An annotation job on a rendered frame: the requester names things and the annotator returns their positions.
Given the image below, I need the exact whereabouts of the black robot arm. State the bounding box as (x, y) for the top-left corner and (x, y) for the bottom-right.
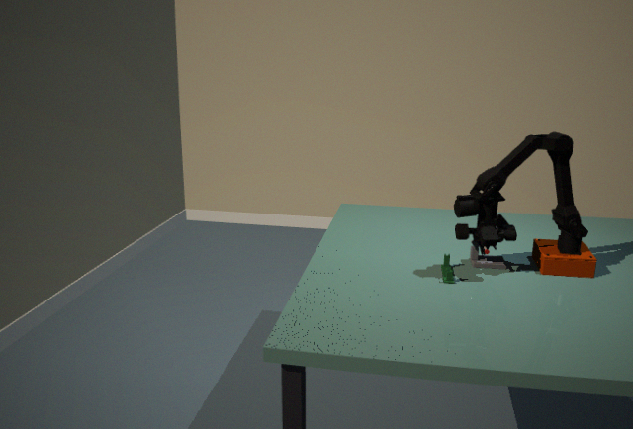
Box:
(454, 132), (588, 255)

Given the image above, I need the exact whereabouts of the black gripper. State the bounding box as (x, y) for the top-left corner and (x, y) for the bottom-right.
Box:
(455, 214), (517, 255)

